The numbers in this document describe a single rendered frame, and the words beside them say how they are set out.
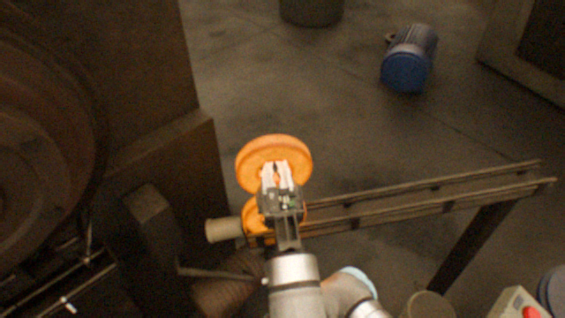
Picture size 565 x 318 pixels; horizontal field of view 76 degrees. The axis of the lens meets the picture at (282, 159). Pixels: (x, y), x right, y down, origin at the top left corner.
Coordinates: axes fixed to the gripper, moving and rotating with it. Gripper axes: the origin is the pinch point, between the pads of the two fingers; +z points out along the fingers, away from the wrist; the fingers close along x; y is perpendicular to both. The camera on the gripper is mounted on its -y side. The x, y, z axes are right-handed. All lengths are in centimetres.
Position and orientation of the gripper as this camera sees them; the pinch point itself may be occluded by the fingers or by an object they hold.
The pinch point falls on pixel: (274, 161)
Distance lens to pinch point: 73.7
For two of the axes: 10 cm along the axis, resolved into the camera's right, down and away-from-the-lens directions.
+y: 0.3, -4.6, -8.9
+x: -9.9, 1.1, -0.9
